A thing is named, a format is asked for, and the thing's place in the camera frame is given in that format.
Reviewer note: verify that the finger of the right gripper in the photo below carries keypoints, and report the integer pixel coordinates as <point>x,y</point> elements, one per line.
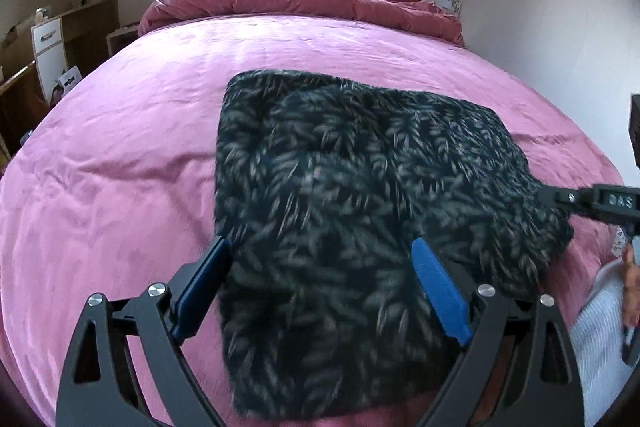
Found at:
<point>566,199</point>

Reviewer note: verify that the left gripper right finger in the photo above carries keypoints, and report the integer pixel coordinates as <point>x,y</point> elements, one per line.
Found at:
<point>525,341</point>

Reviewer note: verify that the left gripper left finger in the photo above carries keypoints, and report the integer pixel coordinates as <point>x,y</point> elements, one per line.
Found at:
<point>99,385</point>

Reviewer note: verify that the dark leaf-print pants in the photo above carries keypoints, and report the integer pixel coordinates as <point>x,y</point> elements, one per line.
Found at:
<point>322,185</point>

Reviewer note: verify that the person's right hand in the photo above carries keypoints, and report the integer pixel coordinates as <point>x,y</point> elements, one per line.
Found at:
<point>631,289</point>

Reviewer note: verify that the white knit sweater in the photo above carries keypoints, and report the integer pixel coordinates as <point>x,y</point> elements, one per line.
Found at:
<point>597,339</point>

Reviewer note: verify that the pink bed sheet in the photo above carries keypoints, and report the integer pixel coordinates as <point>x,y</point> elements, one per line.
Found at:
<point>115,188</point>

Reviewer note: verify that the wooden desk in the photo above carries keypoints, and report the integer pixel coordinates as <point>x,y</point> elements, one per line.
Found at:
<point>22,108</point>

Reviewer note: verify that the white printed box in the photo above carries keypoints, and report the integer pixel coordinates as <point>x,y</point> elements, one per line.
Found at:
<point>64,84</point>

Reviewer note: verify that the white bedside table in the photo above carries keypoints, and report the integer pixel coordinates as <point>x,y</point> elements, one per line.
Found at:
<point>120,38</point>

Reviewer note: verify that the white drawer cabinet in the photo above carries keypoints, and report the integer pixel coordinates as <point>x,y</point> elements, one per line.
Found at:
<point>49,53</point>

